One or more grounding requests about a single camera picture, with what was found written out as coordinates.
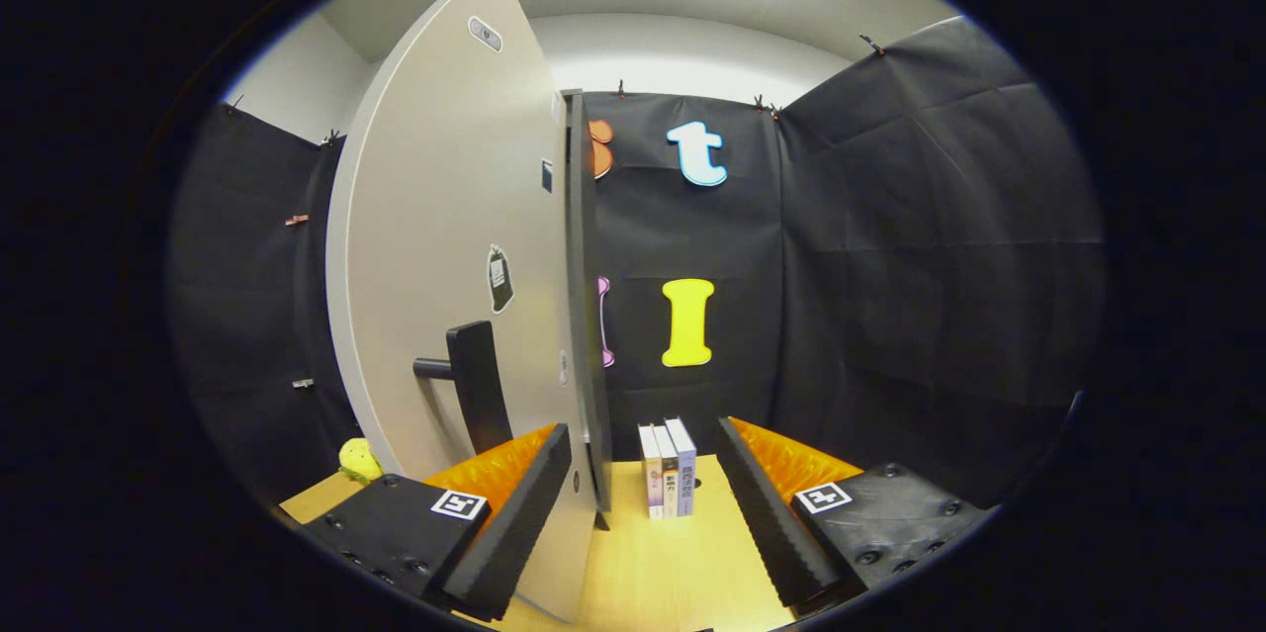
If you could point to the grey book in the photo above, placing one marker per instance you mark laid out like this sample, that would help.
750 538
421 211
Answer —
669 474

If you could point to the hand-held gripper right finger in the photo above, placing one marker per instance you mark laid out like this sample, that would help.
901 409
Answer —
767 523

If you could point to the white book orange print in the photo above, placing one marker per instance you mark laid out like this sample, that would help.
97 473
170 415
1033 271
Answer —
650 474

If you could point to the pale blue book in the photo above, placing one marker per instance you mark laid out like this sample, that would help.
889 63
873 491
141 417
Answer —
686 464

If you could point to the grey cabinet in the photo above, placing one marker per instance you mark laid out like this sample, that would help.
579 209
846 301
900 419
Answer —
588 316

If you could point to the black backdrop cloth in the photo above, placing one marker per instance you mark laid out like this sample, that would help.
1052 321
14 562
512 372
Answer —
890 266

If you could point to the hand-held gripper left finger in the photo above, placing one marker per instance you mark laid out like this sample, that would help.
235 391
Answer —
519 523

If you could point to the yellow plush toy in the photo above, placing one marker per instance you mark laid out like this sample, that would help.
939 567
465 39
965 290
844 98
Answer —
358 460

